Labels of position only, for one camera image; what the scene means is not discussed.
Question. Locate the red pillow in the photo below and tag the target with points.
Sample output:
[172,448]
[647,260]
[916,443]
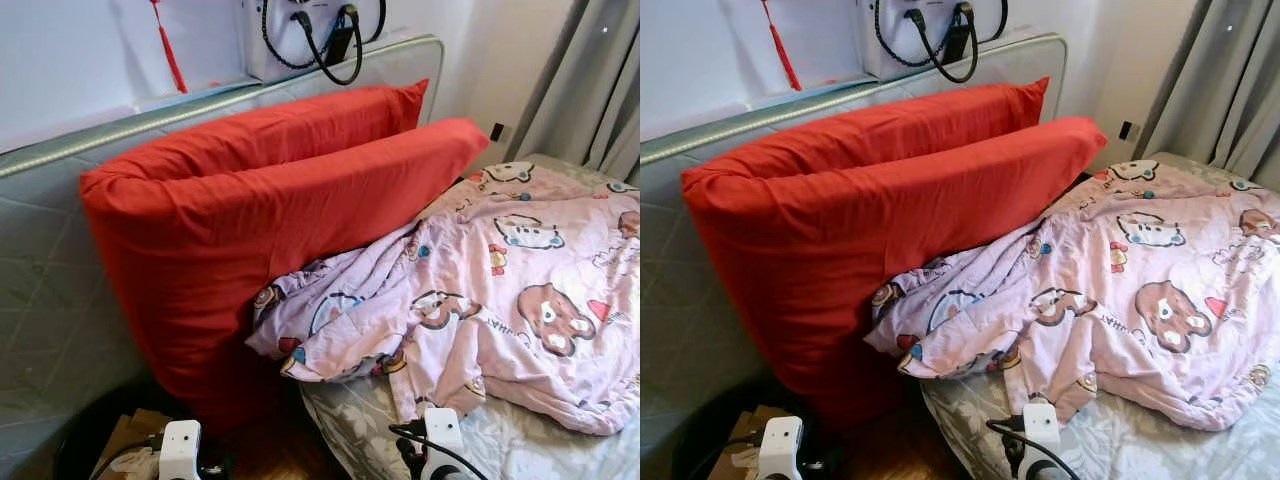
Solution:
[250,240]
[920,112]
[860,240]
[300,115]

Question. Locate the grey curtain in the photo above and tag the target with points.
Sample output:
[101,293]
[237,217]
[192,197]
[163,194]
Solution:
[1220,90]
[590,90]

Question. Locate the flattened brown cardboard box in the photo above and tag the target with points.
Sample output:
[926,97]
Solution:
[735,425]
[125,430]

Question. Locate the pink cartoon print blanket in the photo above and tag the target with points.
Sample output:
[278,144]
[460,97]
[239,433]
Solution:
[500,290]
[1130,290]

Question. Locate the bed with grey floral sheet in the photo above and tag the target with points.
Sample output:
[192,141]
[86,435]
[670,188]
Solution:
[1170,450]
[530,455]

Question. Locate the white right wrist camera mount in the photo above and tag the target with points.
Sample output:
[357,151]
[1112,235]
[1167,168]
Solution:
[1040,435]
[445,440]

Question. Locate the crumpled white plastic bag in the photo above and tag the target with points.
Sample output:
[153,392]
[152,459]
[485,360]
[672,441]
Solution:
[140,465]
[748,462]

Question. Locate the red hanging tassel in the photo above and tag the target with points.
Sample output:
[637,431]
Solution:
[172,60]
[785,58]

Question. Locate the black round trash bin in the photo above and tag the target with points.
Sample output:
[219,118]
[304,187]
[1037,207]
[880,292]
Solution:
[75,440]
[690,440]

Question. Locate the black wall socket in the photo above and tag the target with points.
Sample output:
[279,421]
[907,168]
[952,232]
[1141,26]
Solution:
[1126,131]
[496,132]

